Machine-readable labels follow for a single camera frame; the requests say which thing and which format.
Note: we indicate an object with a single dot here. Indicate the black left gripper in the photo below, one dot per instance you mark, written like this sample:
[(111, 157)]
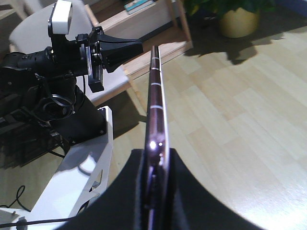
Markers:
[(115, 52)]

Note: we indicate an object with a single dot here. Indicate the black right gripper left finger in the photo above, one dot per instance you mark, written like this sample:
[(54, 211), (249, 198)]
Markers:
[(118, 208)]

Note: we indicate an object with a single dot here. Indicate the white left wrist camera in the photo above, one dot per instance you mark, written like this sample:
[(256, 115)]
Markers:
[(60, 19)]

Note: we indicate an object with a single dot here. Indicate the light wooden shelf unit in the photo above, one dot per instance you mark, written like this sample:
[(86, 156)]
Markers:
[(162, 24)]

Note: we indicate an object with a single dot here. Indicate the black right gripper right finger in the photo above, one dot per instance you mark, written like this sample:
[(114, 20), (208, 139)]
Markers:
[(192, 207)]

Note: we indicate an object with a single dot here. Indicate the yellow plant pot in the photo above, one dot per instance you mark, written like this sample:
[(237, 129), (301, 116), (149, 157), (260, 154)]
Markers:
[(239, 23)]

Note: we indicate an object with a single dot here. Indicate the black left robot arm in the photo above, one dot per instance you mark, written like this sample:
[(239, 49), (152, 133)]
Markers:
[(41, 105)]

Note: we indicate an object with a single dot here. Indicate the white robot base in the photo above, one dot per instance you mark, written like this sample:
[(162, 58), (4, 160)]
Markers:
[(81, 178)]

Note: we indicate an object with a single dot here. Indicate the black foldable phone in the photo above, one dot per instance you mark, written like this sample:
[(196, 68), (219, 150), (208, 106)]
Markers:
[(156, 149)]

